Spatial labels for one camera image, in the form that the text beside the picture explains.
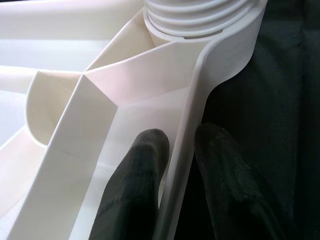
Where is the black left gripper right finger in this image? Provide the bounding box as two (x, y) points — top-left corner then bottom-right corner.
(178, 123), (293, 240)

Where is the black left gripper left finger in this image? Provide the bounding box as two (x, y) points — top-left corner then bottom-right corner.
(91, 128), (171, 240)

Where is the white ribbed plastic table top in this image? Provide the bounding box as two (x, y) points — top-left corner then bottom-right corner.
(0, 0), (266, 240)

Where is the white tapered plastic table leg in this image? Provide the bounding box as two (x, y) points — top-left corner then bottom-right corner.
(143, 0), (256, 36)

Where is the black quilted bench cover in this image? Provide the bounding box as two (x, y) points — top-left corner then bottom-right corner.
(178, 0), (320, 240)

